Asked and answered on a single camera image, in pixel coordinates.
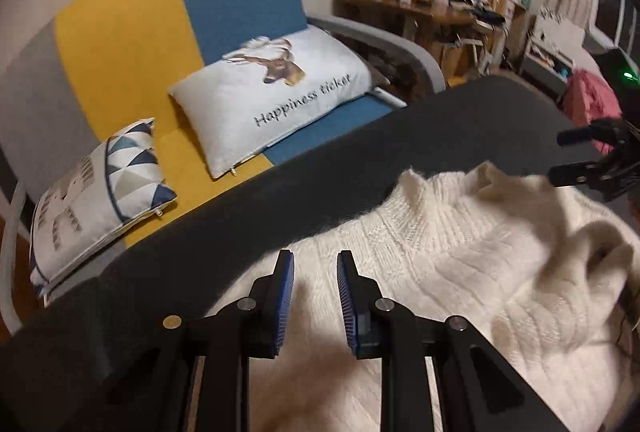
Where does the pink blanket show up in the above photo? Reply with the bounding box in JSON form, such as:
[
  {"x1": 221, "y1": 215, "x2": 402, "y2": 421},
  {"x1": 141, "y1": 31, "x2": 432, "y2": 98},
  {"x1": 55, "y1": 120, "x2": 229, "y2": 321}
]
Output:
[{"x1": 562, "y1": 68, "x2": 623, "y2": 128}]

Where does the wooden desk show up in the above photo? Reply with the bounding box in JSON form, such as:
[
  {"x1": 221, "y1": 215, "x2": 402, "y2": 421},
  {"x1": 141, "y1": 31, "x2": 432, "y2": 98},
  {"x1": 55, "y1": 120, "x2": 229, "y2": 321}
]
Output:
[{"x1": 334, "y1": 0, "x2": 511, "y2": 78}]

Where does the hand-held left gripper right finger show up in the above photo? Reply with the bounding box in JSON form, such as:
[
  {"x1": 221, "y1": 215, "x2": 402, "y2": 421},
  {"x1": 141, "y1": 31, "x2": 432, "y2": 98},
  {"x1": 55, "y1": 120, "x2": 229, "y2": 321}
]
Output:
[{"x1": 336, "y1": 250, "x2": 568, "y2": 432}]

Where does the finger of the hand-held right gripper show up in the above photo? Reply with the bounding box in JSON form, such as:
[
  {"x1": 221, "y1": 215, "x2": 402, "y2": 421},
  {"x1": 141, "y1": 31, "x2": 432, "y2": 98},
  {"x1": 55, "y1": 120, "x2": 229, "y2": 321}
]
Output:
[
  {"x1": 547, "y1": 146, "x2": 640, "y2": 204},
  {"x1": 556, "y1": 117, "x2": 639, "y2": 148}
]

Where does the white low cabinet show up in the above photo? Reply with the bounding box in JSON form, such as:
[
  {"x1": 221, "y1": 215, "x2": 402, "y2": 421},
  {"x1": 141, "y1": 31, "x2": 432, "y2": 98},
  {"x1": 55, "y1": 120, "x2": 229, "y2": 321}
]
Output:
[{"x1": 520, "y1": 12, "x2": 588, "y2": 88}]

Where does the white knit sweater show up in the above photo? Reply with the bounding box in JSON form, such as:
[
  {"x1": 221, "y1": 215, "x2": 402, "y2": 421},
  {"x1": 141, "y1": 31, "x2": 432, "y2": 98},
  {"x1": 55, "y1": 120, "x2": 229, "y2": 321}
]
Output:
[{"x1": 207, "y1": 161, "x2": 640, "y2": 432}]

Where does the multicolour fabric sofa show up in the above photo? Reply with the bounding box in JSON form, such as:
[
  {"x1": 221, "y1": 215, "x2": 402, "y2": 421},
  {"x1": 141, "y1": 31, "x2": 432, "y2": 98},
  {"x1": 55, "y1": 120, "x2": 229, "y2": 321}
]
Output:
[{"x1": 0, "y1": 0, "x2": 446, "y2": 343}]

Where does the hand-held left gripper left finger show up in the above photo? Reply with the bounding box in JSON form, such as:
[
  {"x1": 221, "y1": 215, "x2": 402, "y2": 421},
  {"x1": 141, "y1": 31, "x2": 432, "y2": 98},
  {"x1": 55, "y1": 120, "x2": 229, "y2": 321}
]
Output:
[{"x1": 65, "y1": 249, "x2": 296, "y2": 432}]

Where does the deer print white pillow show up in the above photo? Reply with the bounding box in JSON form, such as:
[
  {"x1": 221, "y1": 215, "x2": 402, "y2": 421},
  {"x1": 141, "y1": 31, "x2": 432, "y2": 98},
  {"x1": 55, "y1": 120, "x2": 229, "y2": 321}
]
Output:
[{"x1": 167, "y1": 29, "x2": 376, "y2": 180}]

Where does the triangle pattern pillow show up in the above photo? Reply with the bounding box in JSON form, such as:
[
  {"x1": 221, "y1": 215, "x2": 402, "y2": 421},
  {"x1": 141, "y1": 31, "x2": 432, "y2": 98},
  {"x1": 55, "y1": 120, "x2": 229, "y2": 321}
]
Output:
[{"x1": 29, "y1": 117, "x2": 178, "y2": 298}]

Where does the small white frame window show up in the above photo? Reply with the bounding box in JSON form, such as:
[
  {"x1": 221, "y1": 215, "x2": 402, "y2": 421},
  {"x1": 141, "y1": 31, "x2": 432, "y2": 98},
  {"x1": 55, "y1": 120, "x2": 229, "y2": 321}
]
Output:
[{"x1": 597, "y1": 0, "x2": 640, "y2": 50}]

